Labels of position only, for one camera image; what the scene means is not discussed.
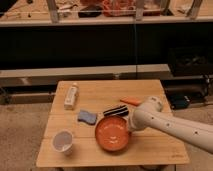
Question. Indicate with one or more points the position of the orange ceramic bowl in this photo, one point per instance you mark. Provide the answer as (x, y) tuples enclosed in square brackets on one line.
[(111, 133)]

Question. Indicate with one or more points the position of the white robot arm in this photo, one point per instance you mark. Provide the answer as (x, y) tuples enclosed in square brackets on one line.
[(149, 114)]

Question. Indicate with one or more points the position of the black white striped block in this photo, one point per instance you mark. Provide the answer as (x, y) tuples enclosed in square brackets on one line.
[(121, 110)]

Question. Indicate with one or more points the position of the orange toy carrot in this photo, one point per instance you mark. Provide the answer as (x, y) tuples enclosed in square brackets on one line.
[(131, 101)]

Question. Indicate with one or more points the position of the white plastic bottle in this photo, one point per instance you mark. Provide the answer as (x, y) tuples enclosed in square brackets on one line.
[(71, 96)]

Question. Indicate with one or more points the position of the blue sponge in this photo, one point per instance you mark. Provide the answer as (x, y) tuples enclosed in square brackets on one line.
[(87, 117)]

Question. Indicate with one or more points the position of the wooden table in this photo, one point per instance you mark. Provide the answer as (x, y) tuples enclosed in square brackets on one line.
[(149, 147)]

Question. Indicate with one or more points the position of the white paper cup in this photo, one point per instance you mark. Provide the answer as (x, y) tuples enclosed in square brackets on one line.
[(62, 142)]

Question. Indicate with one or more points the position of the black object on floor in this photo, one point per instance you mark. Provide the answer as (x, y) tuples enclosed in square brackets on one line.
[(179, 101)]

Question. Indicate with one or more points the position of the long wooden bench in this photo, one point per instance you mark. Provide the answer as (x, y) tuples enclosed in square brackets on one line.
[(29, 77)]

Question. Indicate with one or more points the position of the red cloth in background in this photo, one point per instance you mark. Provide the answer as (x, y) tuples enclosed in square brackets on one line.
[(115, 8)]

